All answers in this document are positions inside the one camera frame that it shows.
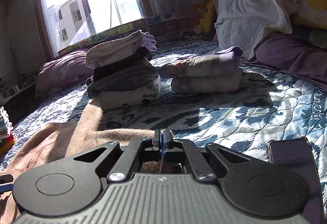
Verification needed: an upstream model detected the pale folded garment bottom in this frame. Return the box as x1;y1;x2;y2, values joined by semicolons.
171;68;243;94

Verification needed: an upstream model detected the window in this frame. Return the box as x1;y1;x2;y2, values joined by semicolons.
40;0;144;56

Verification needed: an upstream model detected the black smartphone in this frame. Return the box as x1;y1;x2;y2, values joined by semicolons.
267;137;325;224

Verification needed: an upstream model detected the cream folded garment on top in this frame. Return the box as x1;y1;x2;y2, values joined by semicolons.
85;30;157;69

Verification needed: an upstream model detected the white panda folded garment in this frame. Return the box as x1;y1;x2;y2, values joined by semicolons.
93;76;161;110

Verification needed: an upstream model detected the black folded garment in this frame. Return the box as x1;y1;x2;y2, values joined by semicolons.
93;47;152;82

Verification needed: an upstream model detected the red yellow folded item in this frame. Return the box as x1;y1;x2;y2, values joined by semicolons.
0;132;15;156

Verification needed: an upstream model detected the colourful alphabet play mat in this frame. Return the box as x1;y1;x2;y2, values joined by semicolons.
59;9;199;57

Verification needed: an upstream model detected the grey folded garment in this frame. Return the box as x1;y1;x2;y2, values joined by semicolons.
86;58;159;99

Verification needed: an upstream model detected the yellow plush toy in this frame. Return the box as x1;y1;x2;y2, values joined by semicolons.
193;1;216;35

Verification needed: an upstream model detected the beige fleece sweater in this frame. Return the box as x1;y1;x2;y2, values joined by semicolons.
0;98;185;224

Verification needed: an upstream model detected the blue patterned quilt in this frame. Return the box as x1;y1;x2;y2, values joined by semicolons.
0;37;327;214

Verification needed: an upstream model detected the floral folded garment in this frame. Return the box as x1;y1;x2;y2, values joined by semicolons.
159;46;243;79

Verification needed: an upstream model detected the white pillow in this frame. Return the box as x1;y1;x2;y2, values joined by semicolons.
215;0;293;60

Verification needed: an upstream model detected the striped folded clothes stack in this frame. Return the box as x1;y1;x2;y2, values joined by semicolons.
0;107;13;140

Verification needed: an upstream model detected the purple rolled duvet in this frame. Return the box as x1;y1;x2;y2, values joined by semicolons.
36;49;93;98

